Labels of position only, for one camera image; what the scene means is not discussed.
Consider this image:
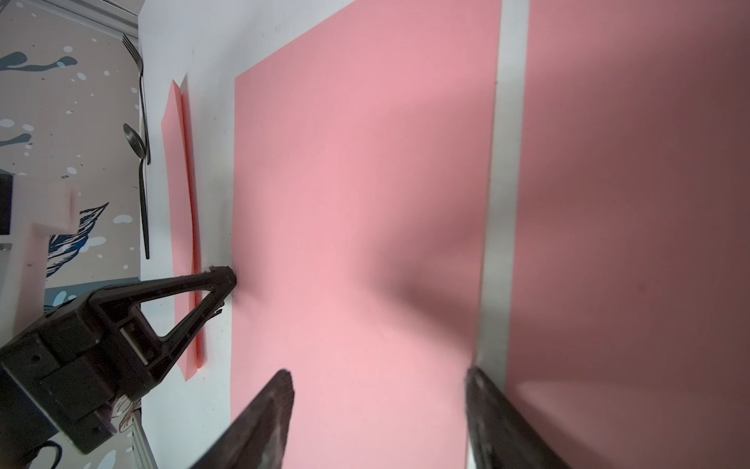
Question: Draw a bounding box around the black fork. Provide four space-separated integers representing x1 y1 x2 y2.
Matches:
121 34 152 165

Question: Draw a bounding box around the black ladle spoon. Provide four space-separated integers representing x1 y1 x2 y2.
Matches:
122 123 150 260

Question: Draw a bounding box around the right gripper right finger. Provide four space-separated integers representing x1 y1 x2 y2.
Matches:
465 367 570 469

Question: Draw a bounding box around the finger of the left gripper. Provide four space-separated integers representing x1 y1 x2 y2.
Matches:
146 292 224 387
87 267 236 311

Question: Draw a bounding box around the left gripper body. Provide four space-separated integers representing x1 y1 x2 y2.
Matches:
1 292 158 455

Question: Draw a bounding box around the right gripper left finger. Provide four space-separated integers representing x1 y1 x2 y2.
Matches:
193 369 295 469

